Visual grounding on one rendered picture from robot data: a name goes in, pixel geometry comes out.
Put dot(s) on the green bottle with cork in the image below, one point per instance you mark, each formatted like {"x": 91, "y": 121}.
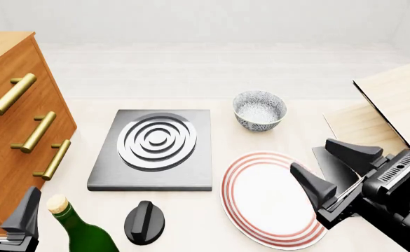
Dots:
{"x": 85, "y": 236}

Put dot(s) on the flat black stove plate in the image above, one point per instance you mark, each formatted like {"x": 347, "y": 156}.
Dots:
{"x": 106, "y": 173}

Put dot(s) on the white plate with red rings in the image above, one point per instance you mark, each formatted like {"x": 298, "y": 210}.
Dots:
{"x": 267, "y": 202}

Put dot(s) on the blue patterned bowl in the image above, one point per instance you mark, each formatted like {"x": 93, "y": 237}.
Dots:
{"x": 259, "y": 113}

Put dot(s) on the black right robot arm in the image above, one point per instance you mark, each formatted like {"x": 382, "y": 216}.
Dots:
{"x": 401, "y": 223}

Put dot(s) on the wooden cabinet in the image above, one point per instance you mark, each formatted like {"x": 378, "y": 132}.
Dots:
{"x": 15, "y": 60}

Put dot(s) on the pale wooden box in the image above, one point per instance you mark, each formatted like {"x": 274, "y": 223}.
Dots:
{"x": 397, "y": 94}

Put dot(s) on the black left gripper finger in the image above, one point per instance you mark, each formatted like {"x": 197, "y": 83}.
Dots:
{"x": 24, "y": 215}

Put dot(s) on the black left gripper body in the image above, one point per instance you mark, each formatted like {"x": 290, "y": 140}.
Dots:
{"x": 5, "y": 242}

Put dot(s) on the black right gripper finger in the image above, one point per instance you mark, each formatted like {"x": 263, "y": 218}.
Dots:
{"x": 313, "y": 183}
{"x": 352, "y": 152}

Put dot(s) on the round black stove knob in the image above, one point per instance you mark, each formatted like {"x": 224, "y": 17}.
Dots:
{"x": 144, "y": 223}

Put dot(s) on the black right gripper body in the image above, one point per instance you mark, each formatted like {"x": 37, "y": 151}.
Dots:
{"x": 383, "y": 173}

